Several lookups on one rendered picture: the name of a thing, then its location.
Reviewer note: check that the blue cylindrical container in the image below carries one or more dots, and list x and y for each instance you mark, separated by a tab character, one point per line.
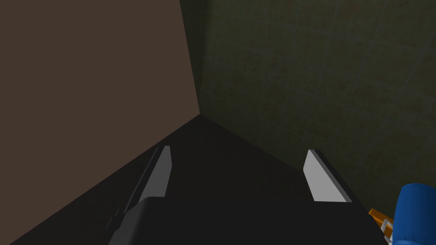
416	214

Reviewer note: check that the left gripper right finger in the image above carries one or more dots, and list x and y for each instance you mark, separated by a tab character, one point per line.
323	183

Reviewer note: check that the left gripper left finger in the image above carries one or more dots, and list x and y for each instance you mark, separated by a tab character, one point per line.
157	177

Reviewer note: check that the orange and white object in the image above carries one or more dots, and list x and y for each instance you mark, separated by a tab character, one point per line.
382	221

